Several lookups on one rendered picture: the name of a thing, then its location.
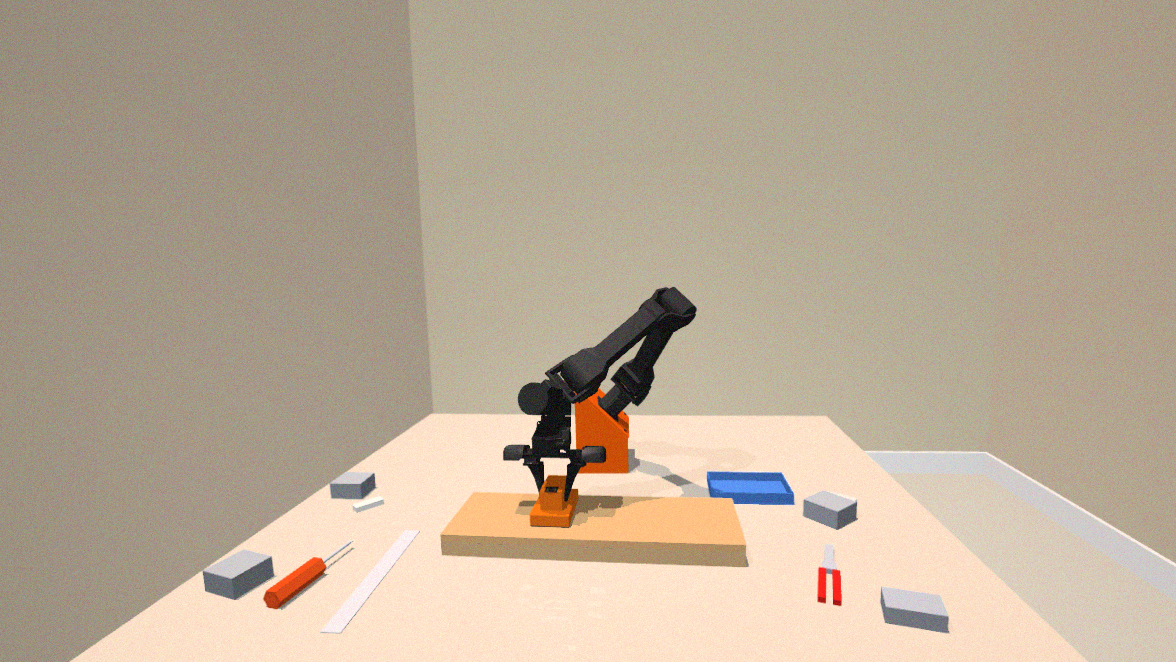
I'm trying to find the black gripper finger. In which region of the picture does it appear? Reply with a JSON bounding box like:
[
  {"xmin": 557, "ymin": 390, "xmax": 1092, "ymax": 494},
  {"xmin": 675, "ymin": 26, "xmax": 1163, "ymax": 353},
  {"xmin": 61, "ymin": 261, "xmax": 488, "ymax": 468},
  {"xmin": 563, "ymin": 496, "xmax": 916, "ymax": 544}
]
[
  {"xmin": 522, "ymin": 461, "xmax": 544, "ymax": 493},
  {"xmin": 564, "ymin": 463, "xmax": 587, "ymax": 502}
]

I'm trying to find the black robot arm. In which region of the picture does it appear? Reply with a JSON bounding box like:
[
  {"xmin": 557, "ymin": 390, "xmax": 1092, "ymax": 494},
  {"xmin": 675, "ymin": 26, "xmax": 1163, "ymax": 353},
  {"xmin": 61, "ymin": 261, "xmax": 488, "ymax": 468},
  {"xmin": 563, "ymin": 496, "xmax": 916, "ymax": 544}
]
[{"xmin": 517, "ymin": 287, "xmax": 697, "ymax": 456}]

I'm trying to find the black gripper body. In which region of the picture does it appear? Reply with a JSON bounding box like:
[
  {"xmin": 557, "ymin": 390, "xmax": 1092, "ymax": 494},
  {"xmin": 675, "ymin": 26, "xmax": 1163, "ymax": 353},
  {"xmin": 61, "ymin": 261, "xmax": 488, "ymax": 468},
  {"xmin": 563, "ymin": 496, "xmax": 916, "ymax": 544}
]
[{"xmin": 503, "ymin": 416, "xmax": 606, "ymax": 464}]

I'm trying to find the orange-handled awl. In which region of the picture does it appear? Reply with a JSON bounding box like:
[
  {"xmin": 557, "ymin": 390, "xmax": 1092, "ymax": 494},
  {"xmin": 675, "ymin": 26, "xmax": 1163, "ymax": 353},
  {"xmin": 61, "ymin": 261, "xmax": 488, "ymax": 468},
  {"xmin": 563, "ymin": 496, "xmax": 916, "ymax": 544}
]
[{"xmin": 263, "ymin": 540, "xmax": 353, "ymax": 609}]

